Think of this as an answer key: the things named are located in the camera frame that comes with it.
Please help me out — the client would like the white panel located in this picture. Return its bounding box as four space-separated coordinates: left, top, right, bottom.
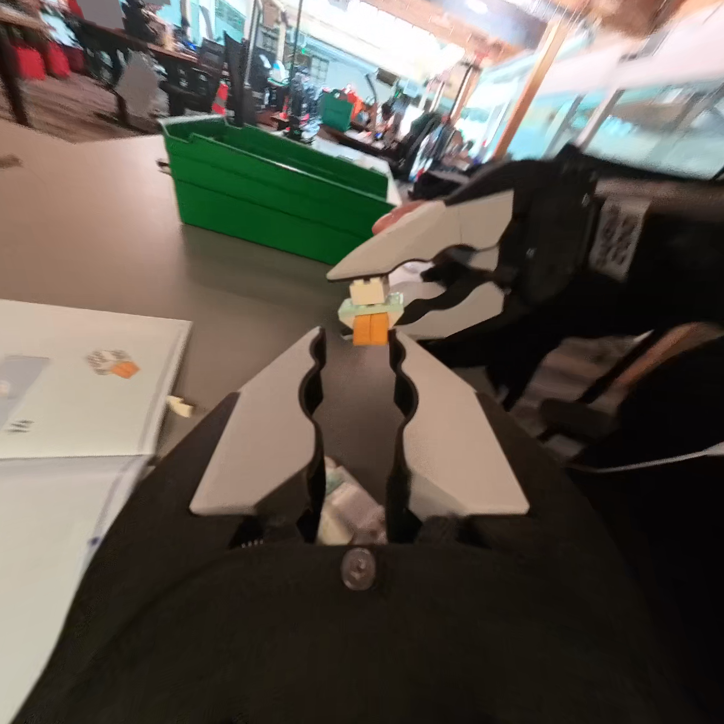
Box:
116 51 163 117

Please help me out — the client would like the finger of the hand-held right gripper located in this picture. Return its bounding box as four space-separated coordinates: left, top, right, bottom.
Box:
327 189 515 282
396 280 507 340

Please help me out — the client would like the person's torso black sweater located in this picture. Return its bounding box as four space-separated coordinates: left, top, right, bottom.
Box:
560 322 724 724

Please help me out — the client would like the white and orange lego assembly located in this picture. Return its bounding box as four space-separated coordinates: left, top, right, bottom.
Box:
337 275 406 347

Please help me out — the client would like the open instruction booklet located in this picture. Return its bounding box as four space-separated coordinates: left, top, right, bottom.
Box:
0 299 193 713

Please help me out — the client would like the green plastic bin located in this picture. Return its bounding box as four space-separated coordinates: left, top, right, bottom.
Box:
157 115 403 267

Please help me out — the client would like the white lego piece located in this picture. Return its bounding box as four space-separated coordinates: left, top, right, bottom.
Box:
316 457 389 545

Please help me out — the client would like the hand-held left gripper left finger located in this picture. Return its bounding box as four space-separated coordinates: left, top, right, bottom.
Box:
189 326 328 544

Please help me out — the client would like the light green lego plate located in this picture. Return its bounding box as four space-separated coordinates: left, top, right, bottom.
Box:
337 293 406 326

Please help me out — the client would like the white cable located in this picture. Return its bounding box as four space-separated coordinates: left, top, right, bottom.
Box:
568 442 724 474

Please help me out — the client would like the wooden post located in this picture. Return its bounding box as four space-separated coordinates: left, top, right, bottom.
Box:
492 17 569 162

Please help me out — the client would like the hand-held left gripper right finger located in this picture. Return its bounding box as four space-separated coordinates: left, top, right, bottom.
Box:
389 331 531 543

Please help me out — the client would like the green tote bag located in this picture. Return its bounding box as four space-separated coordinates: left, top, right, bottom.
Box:
319 90 355 132

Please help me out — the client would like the person's right hand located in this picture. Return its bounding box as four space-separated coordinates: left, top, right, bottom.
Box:
371 201 424 236

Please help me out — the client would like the black high-back chair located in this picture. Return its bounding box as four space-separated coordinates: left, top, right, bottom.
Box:
222 31 259 128

